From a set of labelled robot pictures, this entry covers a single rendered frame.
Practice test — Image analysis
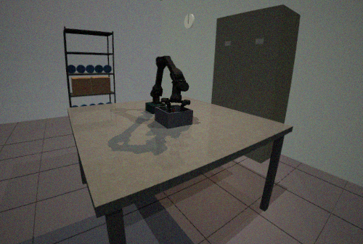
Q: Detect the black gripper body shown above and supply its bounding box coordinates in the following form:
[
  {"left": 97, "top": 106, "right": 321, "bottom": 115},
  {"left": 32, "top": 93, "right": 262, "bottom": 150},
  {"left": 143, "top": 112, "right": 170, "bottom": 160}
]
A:
[{"left": 161, "top": 90, "right": 190, "bottom": 105}]

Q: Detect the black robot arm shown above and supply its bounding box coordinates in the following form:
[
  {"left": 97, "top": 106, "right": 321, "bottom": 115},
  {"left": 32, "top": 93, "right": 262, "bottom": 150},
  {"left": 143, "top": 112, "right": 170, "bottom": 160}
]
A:
[{"left": 150, "top": 56, "right": 189, "bottom": 105}]

